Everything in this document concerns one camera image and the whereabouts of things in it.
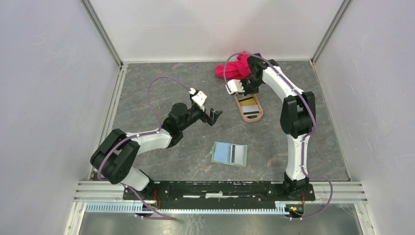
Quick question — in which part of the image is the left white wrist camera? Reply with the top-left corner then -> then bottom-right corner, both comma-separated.
189,88 -> 207,111

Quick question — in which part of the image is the white slotted cable duct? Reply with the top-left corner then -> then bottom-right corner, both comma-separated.
85,202 -> 289,215

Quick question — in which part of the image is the white striped credit card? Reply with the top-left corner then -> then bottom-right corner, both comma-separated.
230,144 -> 245,165

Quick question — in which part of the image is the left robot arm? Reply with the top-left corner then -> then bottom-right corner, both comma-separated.
90,103 -> 223,200

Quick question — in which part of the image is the patterned white credit card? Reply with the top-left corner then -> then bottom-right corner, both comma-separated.
237,95 -> 253,102

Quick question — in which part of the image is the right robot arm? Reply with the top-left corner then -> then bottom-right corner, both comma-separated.
241,53 -> 316,200

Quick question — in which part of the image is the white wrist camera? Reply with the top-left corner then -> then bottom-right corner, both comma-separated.
189,88 -> 207,111
226,79 -> 244,95

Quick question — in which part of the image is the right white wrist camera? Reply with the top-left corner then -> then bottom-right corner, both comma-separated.
226,79 -> 244,95

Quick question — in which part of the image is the pink oval tray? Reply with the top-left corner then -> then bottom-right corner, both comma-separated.
235,94 -> 264,123

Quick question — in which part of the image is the green card holder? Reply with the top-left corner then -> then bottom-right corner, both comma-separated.
210,141 -> 248,167

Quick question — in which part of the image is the yellow credit card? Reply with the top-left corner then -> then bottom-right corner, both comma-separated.
239,99 -> 257,107

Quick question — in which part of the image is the red cloth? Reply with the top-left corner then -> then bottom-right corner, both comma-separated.
215,54 -> 252,80

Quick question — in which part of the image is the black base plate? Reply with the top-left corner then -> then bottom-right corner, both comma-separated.
138,181 -> 316,210

